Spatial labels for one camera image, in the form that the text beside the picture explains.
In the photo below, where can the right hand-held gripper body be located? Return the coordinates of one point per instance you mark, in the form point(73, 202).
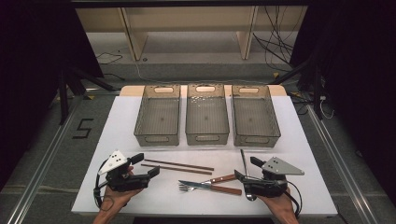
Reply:
point(267, 186)

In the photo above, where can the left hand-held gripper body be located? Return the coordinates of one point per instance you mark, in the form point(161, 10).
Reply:
point(120, 182)

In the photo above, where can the steel spoon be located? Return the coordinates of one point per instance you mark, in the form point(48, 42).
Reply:
point(243, 161)

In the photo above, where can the smoky clear plastic bin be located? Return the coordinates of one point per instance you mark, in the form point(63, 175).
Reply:
point(207, 119)
point(255, 121)
point(158, 119)

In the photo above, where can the person's left hand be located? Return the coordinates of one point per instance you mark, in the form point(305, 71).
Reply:
point(113, 199)

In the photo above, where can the person's right hand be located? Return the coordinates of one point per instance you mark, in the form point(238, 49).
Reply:
point(281, 203)

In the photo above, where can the black metal stand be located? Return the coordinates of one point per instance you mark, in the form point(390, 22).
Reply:
point(317, 90)
point(63, 99)

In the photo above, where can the beige wooden shelf unit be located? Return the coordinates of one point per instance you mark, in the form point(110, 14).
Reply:
point(137, 37)

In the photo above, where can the black curtain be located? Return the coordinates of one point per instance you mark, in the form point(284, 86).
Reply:
point(31, 62)
point(364, 77)

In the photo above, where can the aluminium floor rail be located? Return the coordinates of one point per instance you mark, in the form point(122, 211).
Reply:
point(40, 174)
point(339, 161)

